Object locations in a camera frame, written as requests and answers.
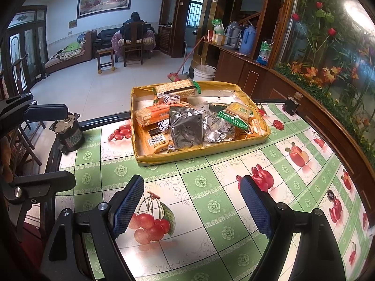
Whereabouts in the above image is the yellow-green cracker packet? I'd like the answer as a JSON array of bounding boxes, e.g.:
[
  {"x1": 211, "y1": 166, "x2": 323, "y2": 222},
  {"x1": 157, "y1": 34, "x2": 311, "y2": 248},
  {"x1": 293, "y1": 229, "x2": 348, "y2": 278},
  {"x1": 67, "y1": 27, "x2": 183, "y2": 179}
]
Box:
[{"x1": 217, "y1": 102, "x2": 254, "y2": 131}]

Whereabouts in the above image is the brown chaise sofa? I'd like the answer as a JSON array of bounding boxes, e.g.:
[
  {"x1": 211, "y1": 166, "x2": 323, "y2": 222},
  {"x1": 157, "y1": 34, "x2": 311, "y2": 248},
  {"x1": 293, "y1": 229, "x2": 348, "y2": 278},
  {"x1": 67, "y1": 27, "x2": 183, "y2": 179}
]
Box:
[{"x1": 44, "y1": 29, "x2": 98, "y2": 75}]

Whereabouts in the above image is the framed wall painting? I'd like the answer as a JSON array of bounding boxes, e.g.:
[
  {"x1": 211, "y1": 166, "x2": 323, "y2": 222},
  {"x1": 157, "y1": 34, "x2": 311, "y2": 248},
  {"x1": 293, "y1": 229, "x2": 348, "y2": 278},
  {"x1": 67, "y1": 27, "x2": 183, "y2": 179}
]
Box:
[{"x1": 77, "y1": 0, "x2": 134, "y2": 18}]

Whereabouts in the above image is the clear wrapper dark snack packet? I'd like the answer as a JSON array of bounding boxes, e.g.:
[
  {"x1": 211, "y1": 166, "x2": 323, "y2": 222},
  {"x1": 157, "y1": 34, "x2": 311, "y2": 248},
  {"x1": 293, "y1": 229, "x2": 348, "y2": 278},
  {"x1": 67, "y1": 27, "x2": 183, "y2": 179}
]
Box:
[{"x1": 202, "y1": 110, "x2": 238, "y2": 142}]

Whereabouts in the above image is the green fruit-print tablecloth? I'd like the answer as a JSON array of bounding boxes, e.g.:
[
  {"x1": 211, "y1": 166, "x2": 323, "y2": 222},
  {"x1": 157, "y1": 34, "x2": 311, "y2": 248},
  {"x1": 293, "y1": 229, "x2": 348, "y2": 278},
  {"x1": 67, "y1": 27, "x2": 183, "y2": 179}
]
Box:
[{"x1": 56, "y1": 100, "x2": 372, "y2": 281}]

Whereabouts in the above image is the glass panel door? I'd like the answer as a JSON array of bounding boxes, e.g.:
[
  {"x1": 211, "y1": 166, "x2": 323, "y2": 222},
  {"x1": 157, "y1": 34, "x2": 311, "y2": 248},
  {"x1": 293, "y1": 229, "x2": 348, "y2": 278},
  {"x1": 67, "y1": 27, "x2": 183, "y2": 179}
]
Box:
[{"x1": 6, "y1": 6, "x2": 49, "y2": 79}]

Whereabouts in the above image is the small white packet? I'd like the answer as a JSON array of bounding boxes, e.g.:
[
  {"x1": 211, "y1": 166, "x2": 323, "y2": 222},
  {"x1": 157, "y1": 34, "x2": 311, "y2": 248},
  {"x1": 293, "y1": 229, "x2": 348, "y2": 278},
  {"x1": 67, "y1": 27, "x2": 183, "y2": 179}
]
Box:
[{"x1": 157, "y1": 92, "x2": 182, "y2": 106}]

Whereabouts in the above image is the orange-white cardboard box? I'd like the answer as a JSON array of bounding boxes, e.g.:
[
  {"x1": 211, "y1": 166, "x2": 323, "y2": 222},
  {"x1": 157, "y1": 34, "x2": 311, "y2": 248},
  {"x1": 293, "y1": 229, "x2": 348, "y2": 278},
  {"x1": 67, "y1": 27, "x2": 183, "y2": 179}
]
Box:
[{"x1": 206, "y1": 30, "x2": 226, "y2": 45}]

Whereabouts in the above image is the small electric motor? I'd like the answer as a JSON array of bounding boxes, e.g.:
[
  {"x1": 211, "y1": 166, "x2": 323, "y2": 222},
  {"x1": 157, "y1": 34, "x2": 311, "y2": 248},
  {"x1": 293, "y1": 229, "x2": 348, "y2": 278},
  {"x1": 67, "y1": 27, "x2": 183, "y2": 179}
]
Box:
[{"x1": 49, "y1": 112, "x2": 85, "y2": 155}]

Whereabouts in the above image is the dark green snack packet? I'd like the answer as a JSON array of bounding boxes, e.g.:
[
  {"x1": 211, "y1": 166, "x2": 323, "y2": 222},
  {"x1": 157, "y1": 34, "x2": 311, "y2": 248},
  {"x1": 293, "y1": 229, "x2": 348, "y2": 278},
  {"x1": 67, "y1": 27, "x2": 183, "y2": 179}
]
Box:
[{"x1": 208, "y1": 102, "x2": 232, "y2": 115}]

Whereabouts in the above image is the orange-label clear cracker packet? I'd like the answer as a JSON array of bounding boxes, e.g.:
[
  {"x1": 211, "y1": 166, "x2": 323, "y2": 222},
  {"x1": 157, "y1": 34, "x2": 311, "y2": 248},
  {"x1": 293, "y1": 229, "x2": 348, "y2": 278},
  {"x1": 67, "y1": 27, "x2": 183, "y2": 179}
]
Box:
[{"x1": 135, "y1": 101, "x2": 191, "y2": 126}]

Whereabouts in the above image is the blue thermos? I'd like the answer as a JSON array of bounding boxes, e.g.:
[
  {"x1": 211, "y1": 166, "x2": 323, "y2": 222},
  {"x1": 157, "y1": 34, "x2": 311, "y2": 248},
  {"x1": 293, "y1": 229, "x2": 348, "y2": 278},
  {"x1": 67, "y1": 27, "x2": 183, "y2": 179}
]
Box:
[{"x1": 240, "y1": 25, "x2": 258, "y2": 56}]

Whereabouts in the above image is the large silver foil packet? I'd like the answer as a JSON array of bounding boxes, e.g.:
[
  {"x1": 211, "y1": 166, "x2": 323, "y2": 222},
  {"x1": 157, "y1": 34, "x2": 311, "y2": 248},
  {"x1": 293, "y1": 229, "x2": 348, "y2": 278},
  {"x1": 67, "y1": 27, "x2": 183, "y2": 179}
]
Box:
[{"x1": 168, "y1": 107, "x2": 206, "y2": 151}]

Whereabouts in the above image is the long green cracker packet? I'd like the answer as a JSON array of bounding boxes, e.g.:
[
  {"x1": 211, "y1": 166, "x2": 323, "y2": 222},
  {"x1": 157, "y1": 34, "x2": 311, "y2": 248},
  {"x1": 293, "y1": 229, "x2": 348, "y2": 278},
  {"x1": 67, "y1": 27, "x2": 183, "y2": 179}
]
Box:
[{"x1": 154, "y1": 79, "x2": 201, "y2": 97}]

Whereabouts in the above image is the wooden cabinet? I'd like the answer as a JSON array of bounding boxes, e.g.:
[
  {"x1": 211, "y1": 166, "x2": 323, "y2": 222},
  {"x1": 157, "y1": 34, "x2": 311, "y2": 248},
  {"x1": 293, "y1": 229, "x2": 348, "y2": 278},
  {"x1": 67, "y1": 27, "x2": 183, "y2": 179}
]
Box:
[{"x1": 190, "y1": 0, "x2": 375, "y2": 182}]

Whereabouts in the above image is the black sofa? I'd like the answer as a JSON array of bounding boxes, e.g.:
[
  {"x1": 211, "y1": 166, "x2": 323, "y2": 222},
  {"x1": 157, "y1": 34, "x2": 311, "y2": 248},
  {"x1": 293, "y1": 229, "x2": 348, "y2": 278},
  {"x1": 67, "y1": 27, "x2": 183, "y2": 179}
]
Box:
[{"x1": 93, "y1": 28, "x2": 124, "y2": 59}]

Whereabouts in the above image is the small dark corked jar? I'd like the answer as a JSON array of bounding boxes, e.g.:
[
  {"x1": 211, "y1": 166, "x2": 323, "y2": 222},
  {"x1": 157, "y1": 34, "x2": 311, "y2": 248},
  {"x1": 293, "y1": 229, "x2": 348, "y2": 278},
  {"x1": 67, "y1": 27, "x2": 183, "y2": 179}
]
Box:
[{"x1": 284, "y1": 92, "x2": 302, "y2": 116}]

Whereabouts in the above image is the white plastic bucket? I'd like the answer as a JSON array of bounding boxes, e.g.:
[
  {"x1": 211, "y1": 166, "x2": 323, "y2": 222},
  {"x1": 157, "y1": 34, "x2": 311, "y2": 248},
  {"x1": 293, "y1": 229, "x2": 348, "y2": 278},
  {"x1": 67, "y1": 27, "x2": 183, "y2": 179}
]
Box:
[{"x1": 193, "y1": 66, "x2": 217, "y2": 82}]

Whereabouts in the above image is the artificial flower display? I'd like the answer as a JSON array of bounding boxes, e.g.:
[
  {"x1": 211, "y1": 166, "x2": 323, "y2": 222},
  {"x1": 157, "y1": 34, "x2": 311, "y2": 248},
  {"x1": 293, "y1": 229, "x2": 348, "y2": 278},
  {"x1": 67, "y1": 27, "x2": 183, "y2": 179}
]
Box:
[{"x1": 272, "y1": 0, "x2": 375, "y2": 159}]

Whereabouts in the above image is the barred window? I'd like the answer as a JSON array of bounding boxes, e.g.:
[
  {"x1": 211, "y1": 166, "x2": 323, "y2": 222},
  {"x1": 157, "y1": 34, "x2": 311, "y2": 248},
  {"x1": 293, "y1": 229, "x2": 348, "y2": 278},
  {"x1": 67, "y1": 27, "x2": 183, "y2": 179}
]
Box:
[{"x1": 186, "y1": 0, "x2": 206, "y2": 28}]

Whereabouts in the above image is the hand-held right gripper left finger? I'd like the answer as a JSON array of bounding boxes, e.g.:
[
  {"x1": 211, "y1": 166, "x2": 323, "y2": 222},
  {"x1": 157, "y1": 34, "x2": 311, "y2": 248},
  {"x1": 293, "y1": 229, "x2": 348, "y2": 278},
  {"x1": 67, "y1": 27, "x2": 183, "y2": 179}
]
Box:
[{"x1": 39, "y1": 175, "x2": 145, "y2": 281}]

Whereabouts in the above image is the wooden chair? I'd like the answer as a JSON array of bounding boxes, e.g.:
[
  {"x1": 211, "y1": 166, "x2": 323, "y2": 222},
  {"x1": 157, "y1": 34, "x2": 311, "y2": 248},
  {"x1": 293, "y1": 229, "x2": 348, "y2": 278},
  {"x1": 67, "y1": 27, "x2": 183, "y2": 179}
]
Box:
[{"x1": 121, "y1": 22, "x2": 145, "y2": 66}]

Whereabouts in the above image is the wooden stool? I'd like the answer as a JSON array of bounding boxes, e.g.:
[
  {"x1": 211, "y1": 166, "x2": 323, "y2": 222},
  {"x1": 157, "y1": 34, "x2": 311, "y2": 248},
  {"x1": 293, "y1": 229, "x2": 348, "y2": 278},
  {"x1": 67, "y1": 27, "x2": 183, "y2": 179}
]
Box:
[{"x1": 96, "y1": 48, "x2": 115, "y2": 74}]

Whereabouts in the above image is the yellow cardboard tray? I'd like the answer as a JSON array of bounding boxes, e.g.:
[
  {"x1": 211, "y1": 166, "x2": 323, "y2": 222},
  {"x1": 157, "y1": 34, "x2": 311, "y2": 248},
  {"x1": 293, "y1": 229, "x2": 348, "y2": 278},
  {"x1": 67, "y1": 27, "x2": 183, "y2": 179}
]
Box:
[{"x1": 130, "y1": 80, "x2": 271, "y2": 167}]

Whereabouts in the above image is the orange snack packet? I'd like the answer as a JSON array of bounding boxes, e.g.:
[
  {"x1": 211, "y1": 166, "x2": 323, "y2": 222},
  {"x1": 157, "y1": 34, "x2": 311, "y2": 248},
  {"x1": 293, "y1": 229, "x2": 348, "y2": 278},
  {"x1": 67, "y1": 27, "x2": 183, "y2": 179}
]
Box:
[
  {"x1": 234, "y1": 115, "x2": 264, "y2": 139},
  {"x1": 138, "y1": 126, "x2": 176, "y2": 154}
]

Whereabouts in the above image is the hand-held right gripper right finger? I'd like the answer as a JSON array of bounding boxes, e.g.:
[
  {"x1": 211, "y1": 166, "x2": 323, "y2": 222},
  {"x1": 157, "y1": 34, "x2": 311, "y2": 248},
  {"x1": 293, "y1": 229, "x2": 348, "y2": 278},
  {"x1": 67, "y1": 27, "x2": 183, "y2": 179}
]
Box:
[{"x1": 240, "y1": 176, "x2": 346, "y2": 281}]

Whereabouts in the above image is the table with patterned cloth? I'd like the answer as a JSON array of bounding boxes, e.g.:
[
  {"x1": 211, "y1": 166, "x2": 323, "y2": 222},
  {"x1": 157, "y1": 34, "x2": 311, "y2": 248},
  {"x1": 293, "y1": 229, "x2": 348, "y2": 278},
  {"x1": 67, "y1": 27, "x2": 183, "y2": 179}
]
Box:
[{"x1": 113, "y1": 29, "x2": 157, "y2": 57}]

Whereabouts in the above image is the broom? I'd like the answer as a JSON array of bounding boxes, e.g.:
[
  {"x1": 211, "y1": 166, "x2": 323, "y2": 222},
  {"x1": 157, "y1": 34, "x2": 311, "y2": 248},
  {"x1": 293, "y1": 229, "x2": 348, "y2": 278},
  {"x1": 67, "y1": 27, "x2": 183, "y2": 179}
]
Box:
[{"x1": 168, "y1": 35, "x2": 207, "y2": 82}]

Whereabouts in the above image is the grey thermos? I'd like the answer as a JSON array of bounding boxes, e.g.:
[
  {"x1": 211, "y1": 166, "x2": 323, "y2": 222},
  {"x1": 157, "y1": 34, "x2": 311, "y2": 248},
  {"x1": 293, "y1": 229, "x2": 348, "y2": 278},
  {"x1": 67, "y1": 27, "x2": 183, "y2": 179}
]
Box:
[{"x1": 224, "y1": 21, "x2": 242, "y2": 49}]

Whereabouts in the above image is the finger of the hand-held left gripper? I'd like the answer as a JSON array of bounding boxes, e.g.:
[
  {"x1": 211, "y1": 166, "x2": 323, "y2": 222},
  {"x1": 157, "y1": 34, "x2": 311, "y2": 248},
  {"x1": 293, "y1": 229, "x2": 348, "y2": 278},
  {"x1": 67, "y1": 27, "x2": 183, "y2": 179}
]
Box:
[
  {"x1": 4, "y1": 171, "x2": 77, "y2": 235},
  {"x1": 0, "y1": 93, "x2": 68, "y2": 132}
]

